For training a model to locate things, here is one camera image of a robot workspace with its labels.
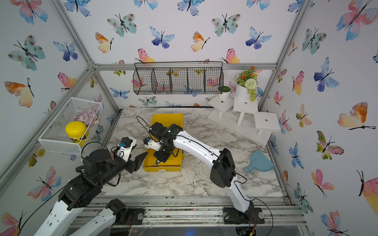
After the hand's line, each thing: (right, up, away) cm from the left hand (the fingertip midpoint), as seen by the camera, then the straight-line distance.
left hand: (141, 148), depth 66 cm
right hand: (+6, -7, +11) cm, 14 cm away
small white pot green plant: (+45, +32, +34) cm, 65 cm away
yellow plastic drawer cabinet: (+7, +13, +21) cm, 26 cm away
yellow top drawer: (+12, -10, +13) cm, 20 cm away
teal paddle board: (+65, -13, +28) cm, 72 cm away
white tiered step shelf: (+57, +15, +38) cm, 70 cm away
